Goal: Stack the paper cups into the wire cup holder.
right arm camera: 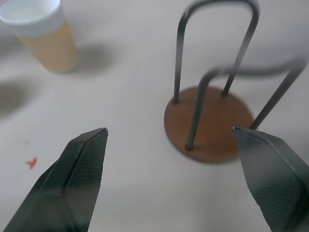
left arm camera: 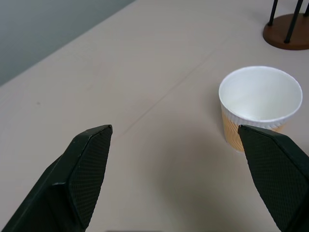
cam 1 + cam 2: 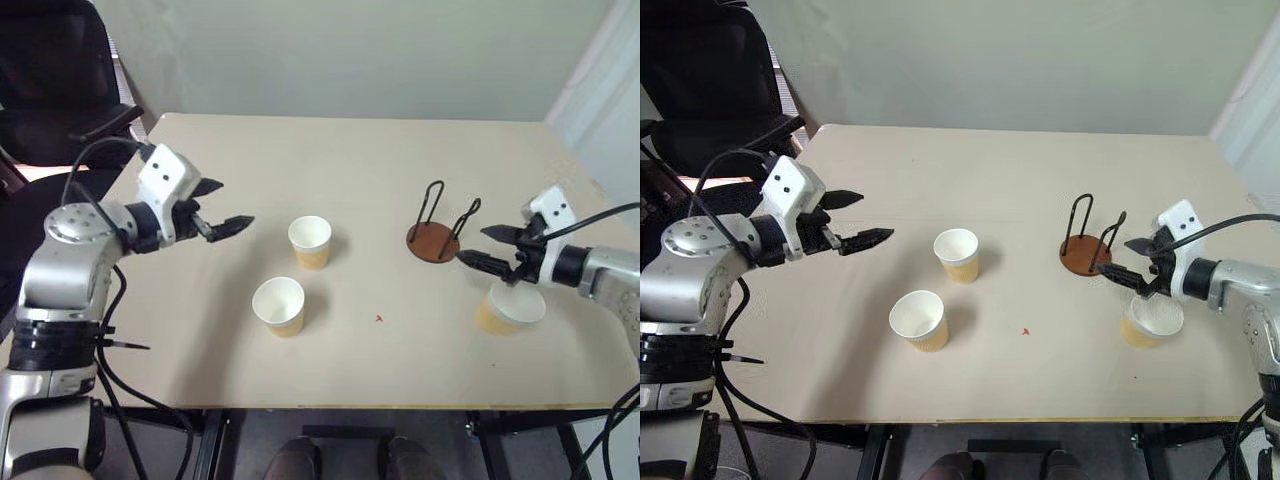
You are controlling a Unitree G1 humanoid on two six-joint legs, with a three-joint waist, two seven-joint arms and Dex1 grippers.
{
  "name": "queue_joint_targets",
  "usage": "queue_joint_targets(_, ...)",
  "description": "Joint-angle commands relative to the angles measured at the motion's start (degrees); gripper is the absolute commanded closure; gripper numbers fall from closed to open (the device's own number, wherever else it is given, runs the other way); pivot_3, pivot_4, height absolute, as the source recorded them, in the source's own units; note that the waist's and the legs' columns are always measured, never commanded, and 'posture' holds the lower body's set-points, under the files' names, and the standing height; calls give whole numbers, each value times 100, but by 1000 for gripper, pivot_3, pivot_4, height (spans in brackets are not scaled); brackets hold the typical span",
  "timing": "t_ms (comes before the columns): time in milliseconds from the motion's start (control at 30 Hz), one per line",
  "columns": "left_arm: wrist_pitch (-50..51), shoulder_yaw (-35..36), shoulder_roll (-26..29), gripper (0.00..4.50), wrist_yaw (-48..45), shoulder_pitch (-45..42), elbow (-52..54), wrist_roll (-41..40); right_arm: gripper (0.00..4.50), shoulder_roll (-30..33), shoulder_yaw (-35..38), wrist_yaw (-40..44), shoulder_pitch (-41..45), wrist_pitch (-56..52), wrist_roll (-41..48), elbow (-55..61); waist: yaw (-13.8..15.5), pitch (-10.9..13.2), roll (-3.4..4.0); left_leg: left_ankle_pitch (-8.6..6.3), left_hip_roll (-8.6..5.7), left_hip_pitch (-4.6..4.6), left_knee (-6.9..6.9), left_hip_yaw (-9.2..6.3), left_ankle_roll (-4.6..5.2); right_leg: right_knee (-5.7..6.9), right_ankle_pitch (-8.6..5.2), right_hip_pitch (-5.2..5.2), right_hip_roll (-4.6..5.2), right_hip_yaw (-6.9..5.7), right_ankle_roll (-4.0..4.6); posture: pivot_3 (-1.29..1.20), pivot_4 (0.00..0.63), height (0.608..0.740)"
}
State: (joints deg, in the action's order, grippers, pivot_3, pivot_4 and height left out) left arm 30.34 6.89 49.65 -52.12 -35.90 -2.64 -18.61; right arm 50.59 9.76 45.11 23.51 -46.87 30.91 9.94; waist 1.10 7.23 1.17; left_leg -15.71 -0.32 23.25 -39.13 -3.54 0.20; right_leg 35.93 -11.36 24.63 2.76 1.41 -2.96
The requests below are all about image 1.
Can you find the brown and white paper cup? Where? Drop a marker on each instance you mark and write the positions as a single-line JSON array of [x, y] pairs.
[[46, 41]]

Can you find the small red mark sticker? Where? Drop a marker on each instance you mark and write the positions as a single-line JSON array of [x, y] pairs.
[[32, 163]]

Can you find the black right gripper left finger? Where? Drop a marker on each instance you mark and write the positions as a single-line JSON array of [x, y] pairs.
[[72, 183]]

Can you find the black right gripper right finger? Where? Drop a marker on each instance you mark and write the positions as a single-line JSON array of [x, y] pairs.
[[272, 174]]

